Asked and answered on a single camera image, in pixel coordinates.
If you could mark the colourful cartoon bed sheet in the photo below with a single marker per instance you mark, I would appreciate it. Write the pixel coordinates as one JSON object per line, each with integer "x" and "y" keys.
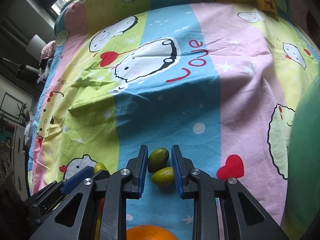
{"x": 219, "y": 78}

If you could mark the orange fruit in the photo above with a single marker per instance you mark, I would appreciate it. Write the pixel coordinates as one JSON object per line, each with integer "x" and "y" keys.
{"x": 149, "y": 232}

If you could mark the yellow lemon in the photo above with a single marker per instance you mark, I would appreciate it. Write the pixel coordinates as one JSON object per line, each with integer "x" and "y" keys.
{"x": 99, "y": 167}

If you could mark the green plastic bowl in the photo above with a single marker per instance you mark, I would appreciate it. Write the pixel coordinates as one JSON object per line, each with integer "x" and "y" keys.
{"x": 302, "y": 202}

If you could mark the pink crumpled cloth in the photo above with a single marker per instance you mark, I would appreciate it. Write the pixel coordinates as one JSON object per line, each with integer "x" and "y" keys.
{"x": 48, "y": 50}

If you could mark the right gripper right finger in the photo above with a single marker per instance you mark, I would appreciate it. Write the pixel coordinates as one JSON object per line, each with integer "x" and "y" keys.
{"x": 225, "y": 204}

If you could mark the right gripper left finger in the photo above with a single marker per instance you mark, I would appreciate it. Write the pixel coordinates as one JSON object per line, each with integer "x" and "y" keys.
{"x": 127, "y": 183}

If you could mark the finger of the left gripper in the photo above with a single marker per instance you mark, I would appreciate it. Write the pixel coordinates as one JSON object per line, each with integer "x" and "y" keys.
{"x": 41, "y": 204}

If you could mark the framed wall picture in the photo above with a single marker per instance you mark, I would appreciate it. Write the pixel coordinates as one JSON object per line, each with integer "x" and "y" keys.
{"x": 11, "y": 106}

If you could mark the dark green avocado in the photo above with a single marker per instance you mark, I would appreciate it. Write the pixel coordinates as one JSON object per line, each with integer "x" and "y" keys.
{"x": 158, "y": 159}

